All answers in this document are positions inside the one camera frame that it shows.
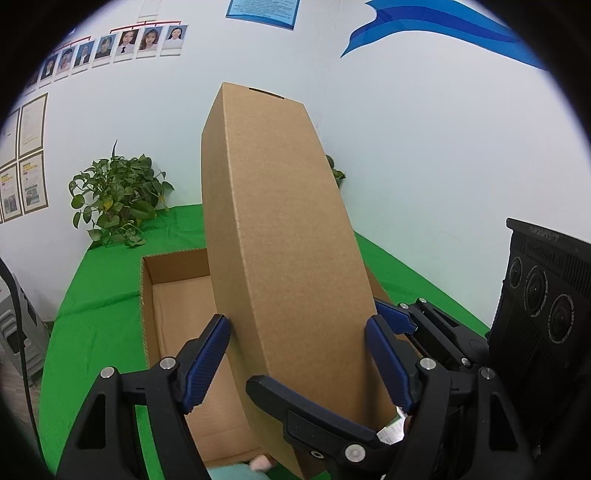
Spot white green medicine box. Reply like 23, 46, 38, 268
377, 406, 412, 445

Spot long brown cardboard box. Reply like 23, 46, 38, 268
200, 81, 399, 479

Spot plush doll green hair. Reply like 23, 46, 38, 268
207, 454, 279, 480

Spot large open cardboard tray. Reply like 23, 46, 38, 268
141, 249, 396, 474

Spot right potted green plant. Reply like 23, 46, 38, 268
325, 155, 346, 187

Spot potted green plant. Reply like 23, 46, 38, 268
68, 150, 174, 248
325, 155, 346, 187

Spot left potted green plant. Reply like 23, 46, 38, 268
68, 150, 174, 248

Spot row of portrait photos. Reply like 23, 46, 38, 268
24, 21, 188, 92

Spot framed certificates on wall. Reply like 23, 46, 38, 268
1, 93, 49, 223

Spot blue wall banner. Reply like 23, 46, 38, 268
344, 0, 547, 71

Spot blue wall poster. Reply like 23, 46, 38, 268
225, 0, 300, 30

